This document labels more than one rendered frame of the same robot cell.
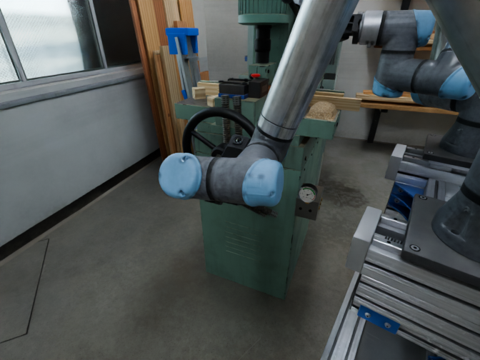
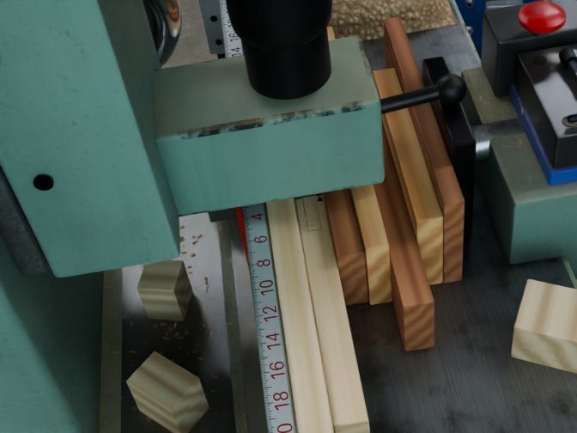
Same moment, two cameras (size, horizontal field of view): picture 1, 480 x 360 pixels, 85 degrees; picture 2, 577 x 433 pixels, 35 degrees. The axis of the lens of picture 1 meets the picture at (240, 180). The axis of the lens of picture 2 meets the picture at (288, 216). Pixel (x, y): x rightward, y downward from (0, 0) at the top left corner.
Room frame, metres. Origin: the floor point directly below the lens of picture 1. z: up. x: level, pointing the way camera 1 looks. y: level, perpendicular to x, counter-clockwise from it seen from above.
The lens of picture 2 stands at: (1.25, 0.32, 1.38)
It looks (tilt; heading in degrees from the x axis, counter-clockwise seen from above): 47 degrees down; 247
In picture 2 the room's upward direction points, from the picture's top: 10 degrees counter-clockwise
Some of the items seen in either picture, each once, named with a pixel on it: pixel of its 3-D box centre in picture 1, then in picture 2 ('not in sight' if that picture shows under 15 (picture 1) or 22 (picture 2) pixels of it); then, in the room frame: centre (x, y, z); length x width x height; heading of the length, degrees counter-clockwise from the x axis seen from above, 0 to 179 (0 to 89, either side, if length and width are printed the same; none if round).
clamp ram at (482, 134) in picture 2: not in sight; (489, 141); (0.94, -0.03, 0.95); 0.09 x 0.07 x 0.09; 66
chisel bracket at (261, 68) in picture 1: (263, 75); (268, 133); (1.08, -0.09, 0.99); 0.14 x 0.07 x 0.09; 156
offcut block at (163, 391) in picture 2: not in sight; (168, 394); (1.21, -0.07, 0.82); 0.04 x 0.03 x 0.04; 113
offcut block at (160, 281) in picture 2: not in sight; (165, 289); (1.17, -0.16, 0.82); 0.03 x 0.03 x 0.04; 50
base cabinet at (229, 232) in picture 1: (263, 199); not in sight; (1.18, -0.13, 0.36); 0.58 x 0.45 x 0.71; 156
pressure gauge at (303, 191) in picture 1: (308, 194); not in sight; (0.77, -0.24, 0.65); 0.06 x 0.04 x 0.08; 66
